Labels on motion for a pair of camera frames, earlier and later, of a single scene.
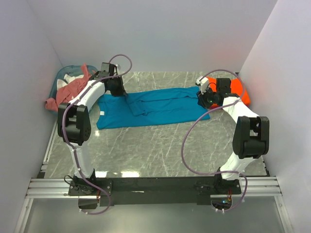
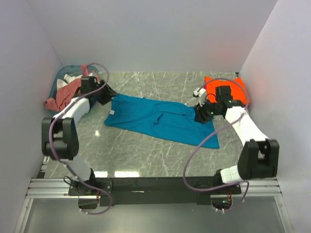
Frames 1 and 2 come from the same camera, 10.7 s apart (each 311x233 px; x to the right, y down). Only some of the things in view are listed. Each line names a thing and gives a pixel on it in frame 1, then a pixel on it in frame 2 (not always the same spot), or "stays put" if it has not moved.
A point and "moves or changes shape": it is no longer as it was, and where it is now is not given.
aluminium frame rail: x=49 y=188 stays put
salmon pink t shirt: x=65 y=93 stays put
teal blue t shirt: x=150 y=108 moves or changes shape
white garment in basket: x=61 y=83 stays put
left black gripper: x=121 y=91 -> x=109 y=93
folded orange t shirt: x=237 y=88 stays put
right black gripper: x=201 y=100 -> x=200 y=113
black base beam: x=160 y=191 stays put
